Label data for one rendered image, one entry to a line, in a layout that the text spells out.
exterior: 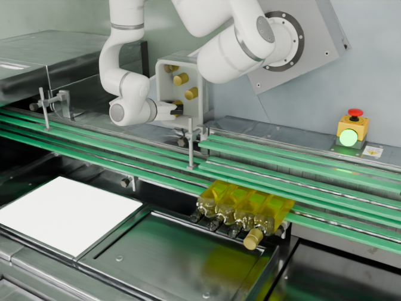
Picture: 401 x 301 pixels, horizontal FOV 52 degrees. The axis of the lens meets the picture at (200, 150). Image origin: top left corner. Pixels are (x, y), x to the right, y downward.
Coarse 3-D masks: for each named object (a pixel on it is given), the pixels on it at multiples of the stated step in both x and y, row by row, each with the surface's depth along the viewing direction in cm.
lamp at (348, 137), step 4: (348, 128) 112; (344, 132) 111; (348, 132) 110; (352, 132) 110; (356, 132) 111; (340, 136) 112; (344, 136) 111; (348, 136) 110; (352, 136) 110; (356, 136) 111; (340, 140) 112; (344, 140) 111; (348, 140) 110; (352, 140) 110; (356, 140) 112; (344, 144) 112; (348, 144) 111; (352, 144) 111
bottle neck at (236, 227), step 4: (236, 220) 109; (240, 220) 109; (236, 224) 107; (240, 224) 108; (244, 224) 108; (232, 228) 106; (236, 228) 106; (240, 228) 107; (228, 232) 106; (232, 232) 108; (236, 232) 105; (240, 232) 107; (232, 236) 106; (236, 236) 105
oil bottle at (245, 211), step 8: (256, 192) 118; (264, 192) 118; (248, 200) 115; (256, 200) 115; (264, 200) 115; (240, 208) 111; (248, 208) 111; (256, 208) 111; (240, 216) 109; (248, 216) 109; (248, 224) 109
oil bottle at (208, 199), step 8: (216, 184) 122; (224, 184) 122; (232, 184) 123; (208, 192) 118; (216, 192) 118; (224, 192) 119; (200, 200) 115; (208, 200) 114; (216, 200) 115; (208, 208) 114; (208, 216) 115
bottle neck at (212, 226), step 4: (216, 216) 111; (220, 216) 110; (212, 220) 109; (216, 220) 109; (220, 220) 109; (224, 220) 111; (208, 224) 109; (212, 224) 108; (216, 224) 108; (220, 224) 109; (208, 228) 109; (212, 228) 109; (216, 228) 108
